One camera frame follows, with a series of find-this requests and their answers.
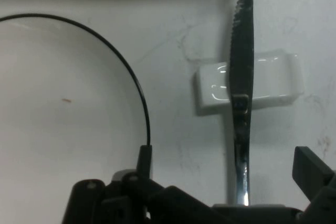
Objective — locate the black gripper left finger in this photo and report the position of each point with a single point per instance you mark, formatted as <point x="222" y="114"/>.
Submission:
<point x="131" y="203"/>

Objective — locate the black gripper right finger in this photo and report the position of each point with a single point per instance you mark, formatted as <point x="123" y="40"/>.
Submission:
<point x="320" y="190"/>

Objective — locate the silver serrated table knife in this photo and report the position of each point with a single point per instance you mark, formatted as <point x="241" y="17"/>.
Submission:
<point x="241" y="64"/>

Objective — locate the white plate with black rim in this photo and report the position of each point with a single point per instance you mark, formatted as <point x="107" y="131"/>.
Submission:
<point x="65" y="103"/>

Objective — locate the white ceramic cutlery rest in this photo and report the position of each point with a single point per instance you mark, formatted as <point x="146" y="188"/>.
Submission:
<point x="273" y="77"/>

